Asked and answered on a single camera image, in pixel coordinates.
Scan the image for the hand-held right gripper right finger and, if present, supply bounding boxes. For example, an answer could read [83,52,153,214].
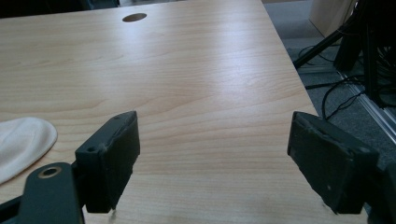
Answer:
[287,111,380,215]

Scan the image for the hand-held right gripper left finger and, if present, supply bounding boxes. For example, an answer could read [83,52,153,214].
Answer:
[75,110,141,215]

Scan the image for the white cloth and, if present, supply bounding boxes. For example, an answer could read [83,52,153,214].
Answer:
[0,117,59,185]

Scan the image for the black tripod stand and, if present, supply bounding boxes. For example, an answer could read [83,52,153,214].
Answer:
[292,0,396,108]

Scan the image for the light wooden cabinet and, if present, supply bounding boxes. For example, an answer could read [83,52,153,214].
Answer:
[308,0,359,38]

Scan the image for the black cable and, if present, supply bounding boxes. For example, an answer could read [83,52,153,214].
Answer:
[304,75,367,120]

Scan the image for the aluminium floor rail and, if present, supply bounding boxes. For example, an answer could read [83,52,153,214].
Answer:
[337,70,396,146]

